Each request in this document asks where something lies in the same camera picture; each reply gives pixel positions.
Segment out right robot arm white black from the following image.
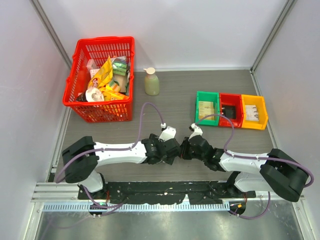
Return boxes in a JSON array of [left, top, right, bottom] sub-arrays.
[[180, 135, 311, 202]]

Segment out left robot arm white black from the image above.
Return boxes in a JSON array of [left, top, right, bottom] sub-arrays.
[[62, 133, 181, 199]]

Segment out cards in green bin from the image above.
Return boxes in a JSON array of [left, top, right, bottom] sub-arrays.
[[198, 101, 215, 119]]

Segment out cards in yellow bin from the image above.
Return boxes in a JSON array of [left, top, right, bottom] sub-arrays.
[[245, 105, 259, 122]]

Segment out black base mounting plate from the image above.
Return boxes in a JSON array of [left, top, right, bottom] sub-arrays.
[[90, 181, 256, 205]]

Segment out black item in red bin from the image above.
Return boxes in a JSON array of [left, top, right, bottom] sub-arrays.
[[221, 105, 237, 120]]

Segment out green plastic bin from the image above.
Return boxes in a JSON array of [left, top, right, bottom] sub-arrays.
[[195, 91, 221, 127]]

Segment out red plastic shopping basket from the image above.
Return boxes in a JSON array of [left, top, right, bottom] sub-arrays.
[[62, 36, 135, 123]]

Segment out red plastic bin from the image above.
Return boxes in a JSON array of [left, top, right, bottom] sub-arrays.
[[219, 93, 244, 128]]

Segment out yellow plastic bin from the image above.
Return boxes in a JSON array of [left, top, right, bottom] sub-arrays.
[[241, 94, 268, 130]]

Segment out green soap dispenser bottle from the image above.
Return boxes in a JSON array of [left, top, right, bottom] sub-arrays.
[[143, 67, 160, 96]]

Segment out white paper roll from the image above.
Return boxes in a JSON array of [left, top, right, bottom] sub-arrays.
[[85, 87, 104, 102]]

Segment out yellow snack bag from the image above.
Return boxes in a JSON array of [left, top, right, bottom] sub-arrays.
[[87, 57, 129, 102]]

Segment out green snack packet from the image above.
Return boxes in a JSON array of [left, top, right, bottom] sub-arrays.
[[111, 56, 129, 76]]

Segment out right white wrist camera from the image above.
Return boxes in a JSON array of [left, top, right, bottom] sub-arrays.
[[189, 123, 203, 139]]

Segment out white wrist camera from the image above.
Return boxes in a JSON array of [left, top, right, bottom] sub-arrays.
[[189, 123, 203, 139], [159, 123, 177, 142]]

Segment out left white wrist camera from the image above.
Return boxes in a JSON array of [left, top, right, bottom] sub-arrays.
[[159, 123, 177, 142]]

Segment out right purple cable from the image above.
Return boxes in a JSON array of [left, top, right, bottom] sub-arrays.
[[194, 113, 315, 220]]

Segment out aluminium frame rail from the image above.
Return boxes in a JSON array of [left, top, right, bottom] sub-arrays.
[[31, 181, 306, 203]]

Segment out white slotted cable duct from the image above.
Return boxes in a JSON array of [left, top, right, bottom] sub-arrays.
[[42, 201, 230, 212]]

